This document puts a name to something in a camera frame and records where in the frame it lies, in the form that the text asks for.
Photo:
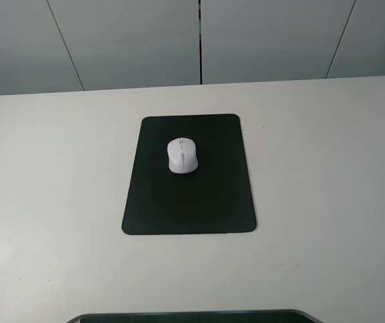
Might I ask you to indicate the white computer mouse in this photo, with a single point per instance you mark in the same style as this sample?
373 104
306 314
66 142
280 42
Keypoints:
182 156

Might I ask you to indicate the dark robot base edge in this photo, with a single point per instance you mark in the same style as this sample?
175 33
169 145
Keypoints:
208 316

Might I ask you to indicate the black mouse pad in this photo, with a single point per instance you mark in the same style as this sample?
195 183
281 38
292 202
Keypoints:
215 198

